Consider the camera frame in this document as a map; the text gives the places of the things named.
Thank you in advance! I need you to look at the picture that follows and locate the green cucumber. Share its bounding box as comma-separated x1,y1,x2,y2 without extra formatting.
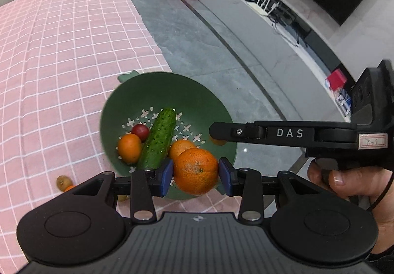
136,108,176,170

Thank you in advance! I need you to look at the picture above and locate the orange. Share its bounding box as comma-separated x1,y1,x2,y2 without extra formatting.
210,137,227,146
117,133,142,165

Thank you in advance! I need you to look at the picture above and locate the large orange mandarin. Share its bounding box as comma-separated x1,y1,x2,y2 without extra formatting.
174,148,218,195

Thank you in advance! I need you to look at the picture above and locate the small red tomato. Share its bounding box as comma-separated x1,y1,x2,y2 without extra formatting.
131,124,149,142

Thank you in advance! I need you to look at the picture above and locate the brown kiwi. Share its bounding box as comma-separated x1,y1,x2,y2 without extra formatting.
117,195,129,202
56,175,74,192

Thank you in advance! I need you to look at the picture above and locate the person right hand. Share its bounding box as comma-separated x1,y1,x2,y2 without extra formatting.
307,161,393,254

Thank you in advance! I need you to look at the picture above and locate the red box on console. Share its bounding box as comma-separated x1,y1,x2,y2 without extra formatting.
325,68,347,92

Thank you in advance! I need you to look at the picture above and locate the white TV console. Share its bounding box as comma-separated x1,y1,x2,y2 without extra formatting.
198,0,350,122

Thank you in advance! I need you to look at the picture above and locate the green colander bowl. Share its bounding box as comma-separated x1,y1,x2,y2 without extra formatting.
99,72,237,193

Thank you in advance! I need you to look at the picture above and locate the white wifi router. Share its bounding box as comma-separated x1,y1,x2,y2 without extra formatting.
248,0,279,17

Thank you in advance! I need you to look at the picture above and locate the pink checked tablecloth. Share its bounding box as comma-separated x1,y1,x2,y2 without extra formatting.
1,0,236,273

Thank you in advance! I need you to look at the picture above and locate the black cable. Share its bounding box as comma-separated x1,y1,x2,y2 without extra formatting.
367,172,394,213

